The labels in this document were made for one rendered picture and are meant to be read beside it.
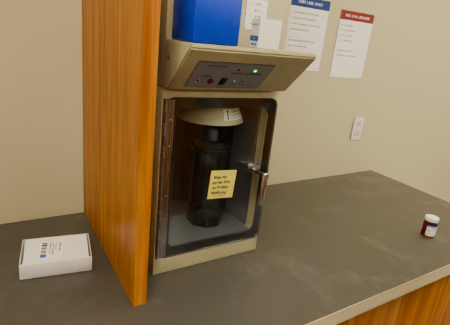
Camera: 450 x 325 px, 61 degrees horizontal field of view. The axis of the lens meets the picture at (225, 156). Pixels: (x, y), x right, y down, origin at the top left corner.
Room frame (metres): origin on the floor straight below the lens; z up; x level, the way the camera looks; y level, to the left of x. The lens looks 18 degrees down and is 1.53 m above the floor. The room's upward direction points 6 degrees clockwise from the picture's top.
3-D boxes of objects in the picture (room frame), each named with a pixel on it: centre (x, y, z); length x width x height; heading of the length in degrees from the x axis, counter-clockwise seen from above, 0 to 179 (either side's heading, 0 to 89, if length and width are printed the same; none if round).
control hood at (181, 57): (0.85, -0.02, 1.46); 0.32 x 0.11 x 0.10; 123
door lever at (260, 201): (0.93, -0.10, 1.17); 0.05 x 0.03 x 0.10; 33
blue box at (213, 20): (0.80, 0.07, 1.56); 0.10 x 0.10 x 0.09; 33
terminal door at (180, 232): (0.89, 0.01, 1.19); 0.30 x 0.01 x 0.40; 123
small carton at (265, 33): (0.88, -0.06, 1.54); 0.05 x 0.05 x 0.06; 19
